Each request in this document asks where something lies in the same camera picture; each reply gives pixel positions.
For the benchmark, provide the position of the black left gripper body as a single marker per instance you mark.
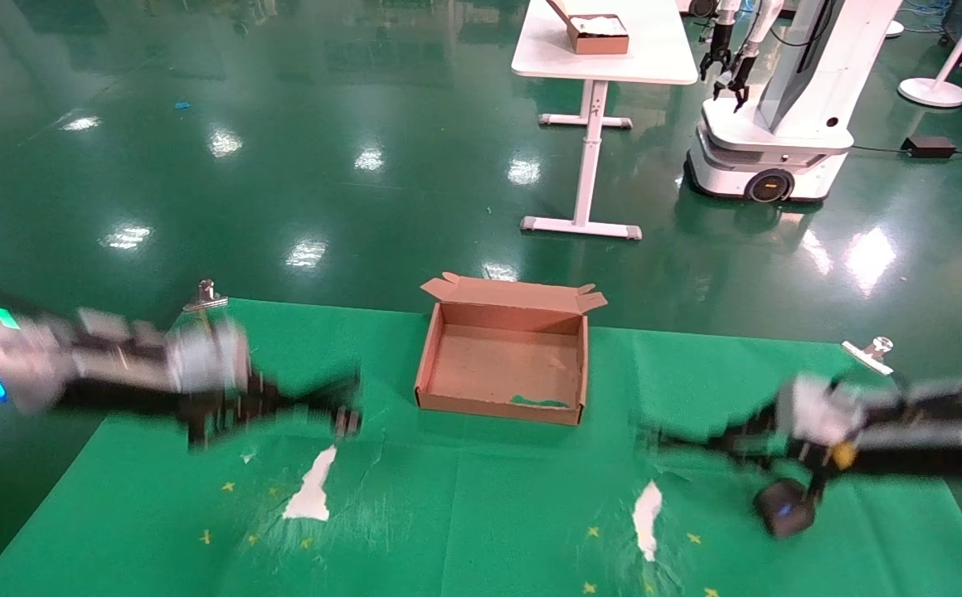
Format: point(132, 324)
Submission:
point(216, 406)

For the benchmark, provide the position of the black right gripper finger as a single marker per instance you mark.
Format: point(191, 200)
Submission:
point(730, 439)
point(815, 482)

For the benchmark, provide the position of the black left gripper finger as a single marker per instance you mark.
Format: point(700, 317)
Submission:
point(347, 421)
point(323, 387)

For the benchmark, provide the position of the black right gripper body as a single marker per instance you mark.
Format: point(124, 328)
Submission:
point(813, 460)

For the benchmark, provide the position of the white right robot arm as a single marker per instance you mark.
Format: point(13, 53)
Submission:
point(945, 431)

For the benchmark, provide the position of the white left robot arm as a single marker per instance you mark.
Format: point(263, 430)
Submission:
point(25, 365)

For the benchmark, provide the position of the small brown cardboard box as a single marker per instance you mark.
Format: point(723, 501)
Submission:
point(597, 41)

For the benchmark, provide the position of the silver metal clip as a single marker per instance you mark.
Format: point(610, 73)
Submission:
point(877, 348)
point(206, 292)

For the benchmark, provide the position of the green table cloth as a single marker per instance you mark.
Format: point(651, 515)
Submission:
point(481, 497)

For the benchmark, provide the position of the black power adapter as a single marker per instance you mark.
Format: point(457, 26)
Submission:
point(929, 148)

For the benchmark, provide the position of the white wheeled robot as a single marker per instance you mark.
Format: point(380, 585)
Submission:
point(804, 83)

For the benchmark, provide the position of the white stand with round base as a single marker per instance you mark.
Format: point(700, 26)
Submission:
point(933, 91)

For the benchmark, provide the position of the white height adjustable table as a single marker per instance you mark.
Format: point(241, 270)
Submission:
point(655, 50)

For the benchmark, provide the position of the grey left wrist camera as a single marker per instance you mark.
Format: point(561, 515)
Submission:
point(207, 356)

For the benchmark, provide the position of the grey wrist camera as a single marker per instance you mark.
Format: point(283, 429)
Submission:
point(821, 410)
point(207, 356)

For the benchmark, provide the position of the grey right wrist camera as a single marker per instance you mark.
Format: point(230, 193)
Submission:
point(821, 410)

